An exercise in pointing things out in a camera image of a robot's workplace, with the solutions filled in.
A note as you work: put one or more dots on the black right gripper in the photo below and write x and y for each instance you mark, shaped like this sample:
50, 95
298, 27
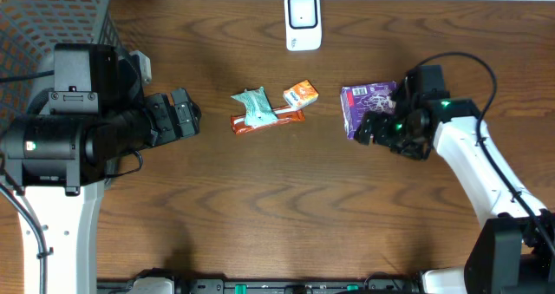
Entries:
381, 136

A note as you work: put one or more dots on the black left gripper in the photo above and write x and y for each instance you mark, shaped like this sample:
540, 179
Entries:
172, 120

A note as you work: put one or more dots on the red purple snack packet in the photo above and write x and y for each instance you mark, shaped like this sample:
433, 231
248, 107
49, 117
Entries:
357, 100

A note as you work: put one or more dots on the teal snack wrapper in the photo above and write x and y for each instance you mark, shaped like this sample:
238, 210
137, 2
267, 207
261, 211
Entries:
258, 111

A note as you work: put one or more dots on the brown orange snack bar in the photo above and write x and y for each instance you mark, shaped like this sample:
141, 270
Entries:
284, 114

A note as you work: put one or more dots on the small orange box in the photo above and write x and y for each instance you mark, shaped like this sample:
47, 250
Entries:
300, 95

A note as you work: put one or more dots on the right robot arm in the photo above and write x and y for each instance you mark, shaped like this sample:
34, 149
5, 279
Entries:
514, 252

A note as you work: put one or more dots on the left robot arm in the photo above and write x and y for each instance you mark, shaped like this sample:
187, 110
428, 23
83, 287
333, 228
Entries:
57, 158

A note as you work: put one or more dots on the white barcode scanner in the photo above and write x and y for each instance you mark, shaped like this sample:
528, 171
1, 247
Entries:
303, 25

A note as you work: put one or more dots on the grey plastic mesh basket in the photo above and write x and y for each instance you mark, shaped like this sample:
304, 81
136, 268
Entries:
30, 30

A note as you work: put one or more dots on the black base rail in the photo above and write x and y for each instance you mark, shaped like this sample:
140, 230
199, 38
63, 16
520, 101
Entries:
376, 285

